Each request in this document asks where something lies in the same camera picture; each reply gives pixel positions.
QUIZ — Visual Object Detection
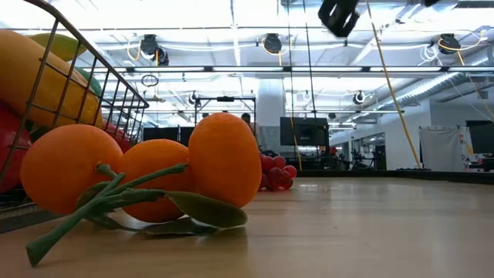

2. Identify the black ceiling cable reel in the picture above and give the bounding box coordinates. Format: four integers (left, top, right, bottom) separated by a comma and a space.
261, 32, 290, 66
127, 33, 171, 66
438, 30, 486, 66

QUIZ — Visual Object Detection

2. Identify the black hanging cable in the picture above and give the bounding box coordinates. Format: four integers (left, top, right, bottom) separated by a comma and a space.
286, 0, 299, 147
302, 0, 318, 125

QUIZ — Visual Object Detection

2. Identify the bright red apple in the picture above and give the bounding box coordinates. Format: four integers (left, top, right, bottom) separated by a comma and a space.
0, 103, 32, 194

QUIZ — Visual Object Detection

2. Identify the person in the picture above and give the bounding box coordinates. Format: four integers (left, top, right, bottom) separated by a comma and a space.
241, 112, 256, 134

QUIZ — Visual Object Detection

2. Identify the black monitor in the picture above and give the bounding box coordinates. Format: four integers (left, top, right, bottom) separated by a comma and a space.
279, 116, 330, 147

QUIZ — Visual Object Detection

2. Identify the silver ventilation duct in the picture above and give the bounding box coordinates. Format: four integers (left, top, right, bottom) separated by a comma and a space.
370, 46, 494, 113

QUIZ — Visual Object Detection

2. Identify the white square pillar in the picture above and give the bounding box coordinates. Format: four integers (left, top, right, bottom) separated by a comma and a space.
256, 79, 286, 151

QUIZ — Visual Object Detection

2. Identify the white hanging cloth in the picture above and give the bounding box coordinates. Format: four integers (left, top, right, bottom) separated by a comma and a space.
418, 125, 470, 173

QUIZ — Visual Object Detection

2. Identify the bronze wire basket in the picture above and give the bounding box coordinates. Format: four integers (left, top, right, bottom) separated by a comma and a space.
0, 0, 151, 212

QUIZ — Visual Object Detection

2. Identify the long ceiling light strip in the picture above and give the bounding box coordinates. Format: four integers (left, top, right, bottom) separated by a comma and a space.
0, 66, 494, 73

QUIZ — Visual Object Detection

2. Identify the yellow hanging cable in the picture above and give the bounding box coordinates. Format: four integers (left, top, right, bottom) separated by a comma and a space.
364, 0, 422, 169

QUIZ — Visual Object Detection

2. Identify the orange tangerine cluster with leaves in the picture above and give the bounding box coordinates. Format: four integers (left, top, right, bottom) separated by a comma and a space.
19, 111, 263, 267

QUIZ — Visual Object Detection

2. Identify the red grape bunch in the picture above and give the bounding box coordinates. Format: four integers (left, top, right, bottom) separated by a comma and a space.
259, 153, 298, 192

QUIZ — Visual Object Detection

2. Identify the yellow orange oblong fruit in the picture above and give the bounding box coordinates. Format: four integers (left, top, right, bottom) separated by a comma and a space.
0, 29, 104, 131

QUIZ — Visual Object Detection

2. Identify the black screen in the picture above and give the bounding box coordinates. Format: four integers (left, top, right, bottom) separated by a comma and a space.
465, 120, 494, 154

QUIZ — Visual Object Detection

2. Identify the black partition panel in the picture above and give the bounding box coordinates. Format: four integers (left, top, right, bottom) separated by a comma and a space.
142, 126, 196, 143

